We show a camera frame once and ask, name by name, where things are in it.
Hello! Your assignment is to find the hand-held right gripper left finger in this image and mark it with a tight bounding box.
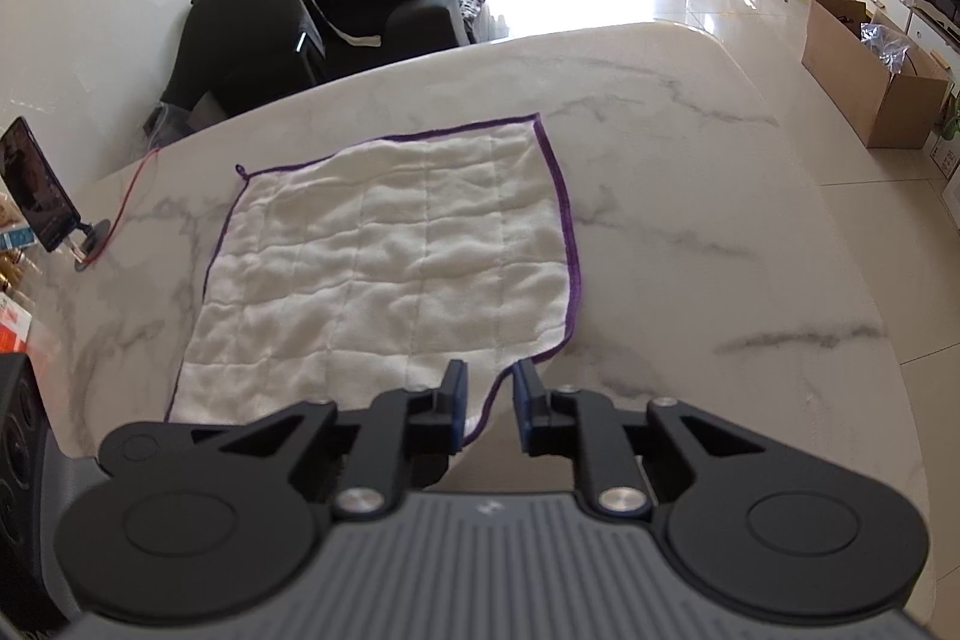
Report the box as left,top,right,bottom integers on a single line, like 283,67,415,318
99,359,470,519

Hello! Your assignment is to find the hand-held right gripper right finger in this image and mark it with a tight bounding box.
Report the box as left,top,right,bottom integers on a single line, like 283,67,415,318
511,357,865,519

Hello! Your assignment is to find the white towel with purple trim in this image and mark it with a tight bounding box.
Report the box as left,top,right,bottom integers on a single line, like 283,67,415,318
164,113,583,450

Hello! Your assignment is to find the orange box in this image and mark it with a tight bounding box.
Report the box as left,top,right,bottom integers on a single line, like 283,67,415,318
0,295,35,357

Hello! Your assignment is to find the black smartphone on stand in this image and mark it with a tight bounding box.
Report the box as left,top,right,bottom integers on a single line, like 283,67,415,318
0,116,112,270

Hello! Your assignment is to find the dark grey sofa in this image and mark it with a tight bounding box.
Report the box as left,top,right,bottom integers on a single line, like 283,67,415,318
160,0,497,118

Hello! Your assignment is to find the brown cardboard box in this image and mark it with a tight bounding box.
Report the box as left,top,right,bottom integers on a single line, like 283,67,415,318
800,0,955,150

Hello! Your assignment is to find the clear plastic bag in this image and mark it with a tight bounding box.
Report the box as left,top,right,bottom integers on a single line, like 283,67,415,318
861,20,914,73

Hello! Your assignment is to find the red cable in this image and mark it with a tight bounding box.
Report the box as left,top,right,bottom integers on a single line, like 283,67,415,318
78,148,163,270

